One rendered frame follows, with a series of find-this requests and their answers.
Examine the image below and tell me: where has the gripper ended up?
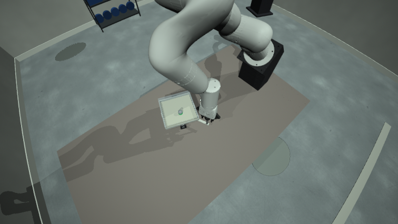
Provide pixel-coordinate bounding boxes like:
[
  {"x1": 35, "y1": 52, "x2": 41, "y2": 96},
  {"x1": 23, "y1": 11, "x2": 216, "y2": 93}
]
[{"x1": 196, "y1": 103, "x2": 220, "y2": 122}]

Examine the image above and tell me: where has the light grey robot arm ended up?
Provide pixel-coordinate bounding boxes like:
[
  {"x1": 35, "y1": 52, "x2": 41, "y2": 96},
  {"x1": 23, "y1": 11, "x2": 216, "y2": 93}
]
[{"x1": 148, "y1": 0, "x2": 274, "y2": 110}]

